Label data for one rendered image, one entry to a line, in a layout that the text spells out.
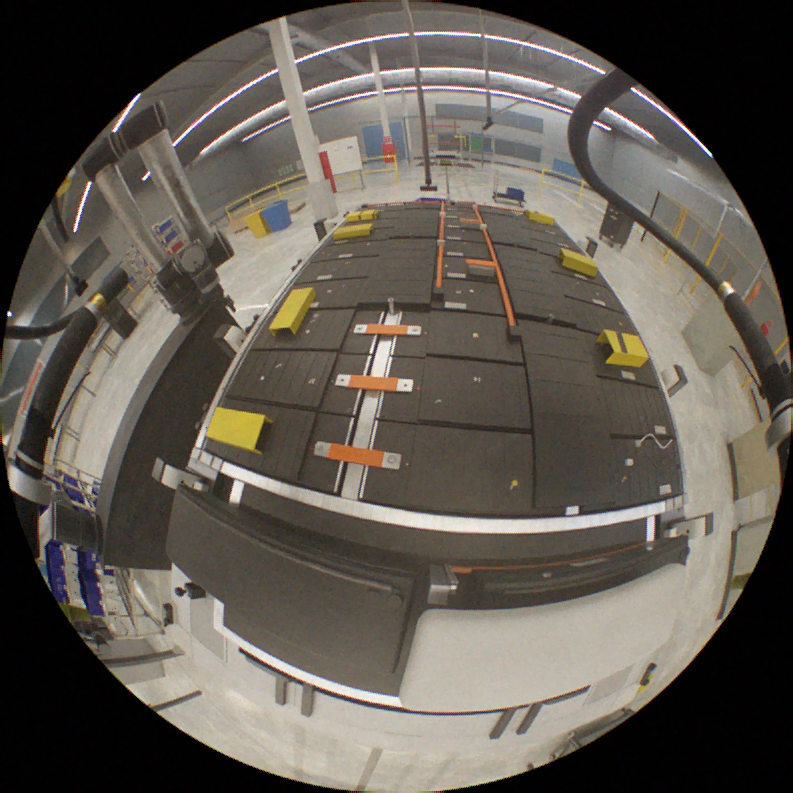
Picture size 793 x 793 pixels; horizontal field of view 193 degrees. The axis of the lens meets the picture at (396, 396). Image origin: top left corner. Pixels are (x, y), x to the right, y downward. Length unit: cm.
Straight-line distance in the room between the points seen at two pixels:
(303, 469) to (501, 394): 38
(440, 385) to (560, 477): 27
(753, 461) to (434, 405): 427
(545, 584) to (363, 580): 21
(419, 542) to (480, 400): 26
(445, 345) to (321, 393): 27
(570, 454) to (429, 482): 25
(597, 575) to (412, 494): 30
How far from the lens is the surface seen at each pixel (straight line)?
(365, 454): 39
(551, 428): 44
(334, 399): 46
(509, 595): 30
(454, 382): 44
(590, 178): 49
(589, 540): 49
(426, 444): 38
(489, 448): 39
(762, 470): 430
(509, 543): 41
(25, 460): 40
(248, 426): 49
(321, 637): 34
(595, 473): 48
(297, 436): 45
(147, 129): 126
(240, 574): 38
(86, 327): 42
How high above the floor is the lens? 137
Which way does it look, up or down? 60 degrees down
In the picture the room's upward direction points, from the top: 13 degrees counter-clockwise
